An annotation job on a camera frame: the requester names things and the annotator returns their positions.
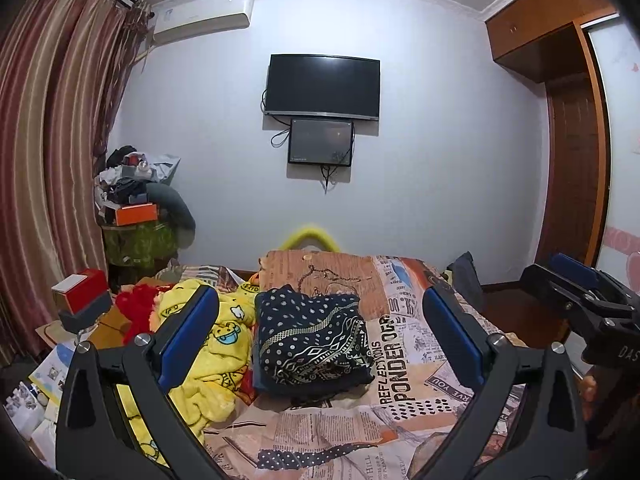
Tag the grey garment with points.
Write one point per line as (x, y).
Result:
(172, 205)

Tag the navy patterned hoodie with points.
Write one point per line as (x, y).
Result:
(310, 340)

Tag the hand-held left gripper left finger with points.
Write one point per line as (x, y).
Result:
(190, 340)

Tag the red and white box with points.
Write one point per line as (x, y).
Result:
(82, 290)

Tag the orange box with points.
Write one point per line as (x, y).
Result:
(135, 214)

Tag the yellow fleece garment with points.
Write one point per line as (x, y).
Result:
(225, 340)

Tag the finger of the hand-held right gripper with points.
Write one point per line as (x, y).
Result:
(545, 285)
(575, 267)

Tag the small black wall monitor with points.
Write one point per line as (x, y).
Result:
(320, 141)

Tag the wooden door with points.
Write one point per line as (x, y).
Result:
(575, 170)

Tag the brown cardboard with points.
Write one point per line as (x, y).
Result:
(107, 330)

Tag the black wall television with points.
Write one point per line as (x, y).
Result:
(322, 85)

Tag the green patterned cloth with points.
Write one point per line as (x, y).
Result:
(140, 245)

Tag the wooden overhead cabinet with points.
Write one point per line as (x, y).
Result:
(540, 25)

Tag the grey bag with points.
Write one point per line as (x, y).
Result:
(467, 280)

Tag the navy dotted cloth strip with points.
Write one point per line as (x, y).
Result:
(300, 456)

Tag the white air conditioner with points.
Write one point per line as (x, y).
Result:
(200, 17)

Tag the red fluffy cloth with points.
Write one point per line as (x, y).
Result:
(137, 310)

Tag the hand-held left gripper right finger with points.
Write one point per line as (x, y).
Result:
(452, 340)

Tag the person's right hand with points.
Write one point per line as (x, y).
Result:
(590, 390)

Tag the striped red curtain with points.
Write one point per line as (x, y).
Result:
(50, 160)

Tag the pile of clothes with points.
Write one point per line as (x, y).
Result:
(120, 175)

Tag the printed bed cover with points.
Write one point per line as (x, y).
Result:
(410, 350)

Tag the pink wall sticker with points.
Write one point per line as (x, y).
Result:
(622, 245)

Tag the pile of papers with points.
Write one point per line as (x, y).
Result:
(40, 400)

